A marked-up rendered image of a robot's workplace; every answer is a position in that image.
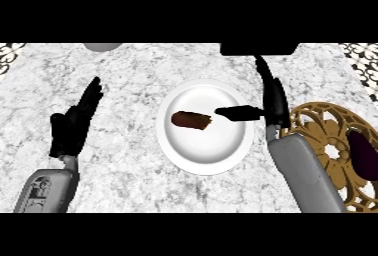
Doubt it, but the dark purple eggplant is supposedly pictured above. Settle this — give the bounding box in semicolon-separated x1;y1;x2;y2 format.
346;129;378;182

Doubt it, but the white round plate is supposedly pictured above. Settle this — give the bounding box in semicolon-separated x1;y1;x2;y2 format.
156;78;256;176

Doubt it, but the black appliance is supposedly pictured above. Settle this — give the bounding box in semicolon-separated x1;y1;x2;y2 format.
219;43;302;57

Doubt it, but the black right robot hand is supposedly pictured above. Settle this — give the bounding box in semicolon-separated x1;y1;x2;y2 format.
215;55;293;129

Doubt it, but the gold ornate round placemat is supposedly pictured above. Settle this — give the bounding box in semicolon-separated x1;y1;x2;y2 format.
283;101;378;214

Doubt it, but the brown sweet potato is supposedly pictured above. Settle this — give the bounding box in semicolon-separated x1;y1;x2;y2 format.
170;111;215;131

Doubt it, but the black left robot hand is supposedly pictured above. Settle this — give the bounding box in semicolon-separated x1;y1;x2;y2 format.
48;76;105;159

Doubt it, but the grey round object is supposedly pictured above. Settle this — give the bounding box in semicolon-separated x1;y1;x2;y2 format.
83;43;125;53

